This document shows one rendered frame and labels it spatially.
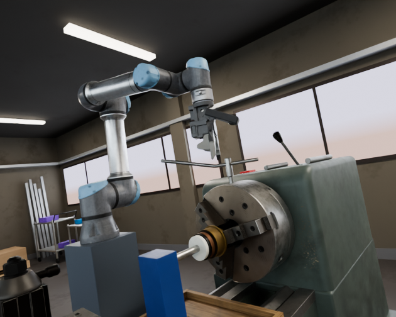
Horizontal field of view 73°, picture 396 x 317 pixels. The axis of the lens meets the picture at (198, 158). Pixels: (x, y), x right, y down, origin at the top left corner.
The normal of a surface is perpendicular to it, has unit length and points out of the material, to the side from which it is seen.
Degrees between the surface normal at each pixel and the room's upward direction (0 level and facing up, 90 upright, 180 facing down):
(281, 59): 90
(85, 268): 90
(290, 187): 90
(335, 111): 90
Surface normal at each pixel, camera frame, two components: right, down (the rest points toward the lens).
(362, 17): -0.60, 0.04
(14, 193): 0.78, -0.18
